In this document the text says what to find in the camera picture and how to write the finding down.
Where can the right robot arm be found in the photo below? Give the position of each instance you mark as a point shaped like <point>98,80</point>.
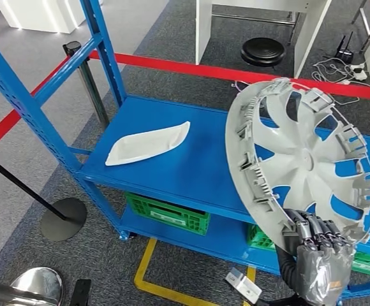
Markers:
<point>285,266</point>

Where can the black stanchion with disc base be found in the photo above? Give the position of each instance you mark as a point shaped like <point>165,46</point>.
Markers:
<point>63,219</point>

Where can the black wifi router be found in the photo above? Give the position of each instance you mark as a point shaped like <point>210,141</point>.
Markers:
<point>343,55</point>

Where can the white display plinth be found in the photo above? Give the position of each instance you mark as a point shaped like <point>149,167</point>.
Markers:
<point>45,14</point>

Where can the white desk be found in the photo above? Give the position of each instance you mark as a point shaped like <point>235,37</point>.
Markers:
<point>203,29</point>

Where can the white power strip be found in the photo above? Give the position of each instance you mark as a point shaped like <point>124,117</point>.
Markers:
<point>360,75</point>
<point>345,82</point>

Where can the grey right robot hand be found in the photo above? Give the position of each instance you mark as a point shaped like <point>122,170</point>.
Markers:
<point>321,266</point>

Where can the white plastic trim part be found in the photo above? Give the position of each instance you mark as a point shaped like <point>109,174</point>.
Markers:
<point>146,145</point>

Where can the blue metal shelf rack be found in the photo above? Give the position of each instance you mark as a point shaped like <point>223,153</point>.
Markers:
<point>188,169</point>

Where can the chrome stanchion post black cap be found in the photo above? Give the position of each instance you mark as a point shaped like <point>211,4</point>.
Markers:
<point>89,88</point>

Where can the black round stool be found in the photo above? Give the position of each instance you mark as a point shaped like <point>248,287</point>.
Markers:
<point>263,51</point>

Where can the stanchion with chrome dome base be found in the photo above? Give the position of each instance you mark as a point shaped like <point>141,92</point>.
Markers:
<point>41,283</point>

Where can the grey plastic wheel hubcap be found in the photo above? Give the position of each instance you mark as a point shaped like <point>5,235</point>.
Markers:
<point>300,160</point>

